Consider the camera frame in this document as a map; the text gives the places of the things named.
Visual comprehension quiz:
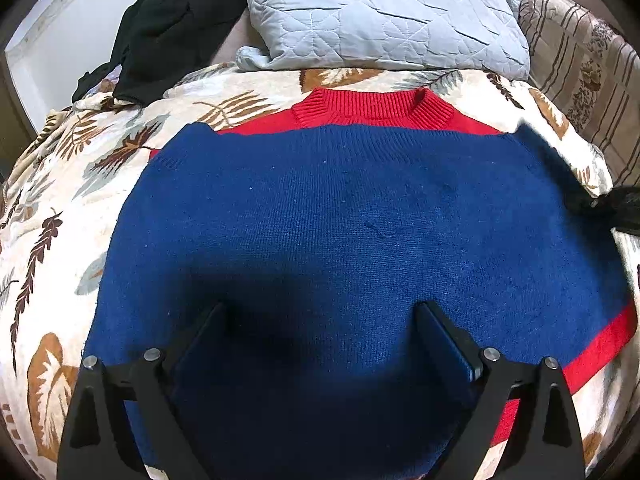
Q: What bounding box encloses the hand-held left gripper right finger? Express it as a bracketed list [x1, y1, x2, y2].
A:
[414, 300, 586, 480]

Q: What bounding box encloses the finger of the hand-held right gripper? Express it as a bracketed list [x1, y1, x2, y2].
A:
[562, 184, 640, 237]

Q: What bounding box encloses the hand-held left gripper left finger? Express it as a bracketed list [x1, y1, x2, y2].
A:
[56, 301, 228, 480]

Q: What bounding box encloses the red and blue knit sweater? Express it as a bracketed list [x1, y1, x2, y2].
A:
[82, 87, 638, 480]

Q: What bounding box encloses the brown striped floral cushion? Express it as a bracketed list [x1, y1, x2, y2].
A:
[517, 0, 640, 191]

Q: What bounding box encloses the leaf print blanket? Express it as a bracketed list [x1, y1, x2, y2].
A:
[0, 60, 640, 480]

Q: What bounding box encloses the grey quilted pillow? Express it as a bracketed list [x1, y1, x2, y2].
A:
[222, 0, 531, 81]

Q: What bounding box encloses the black clothing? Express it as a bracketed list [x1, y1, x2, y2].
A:
[71, 0, 251, 107]

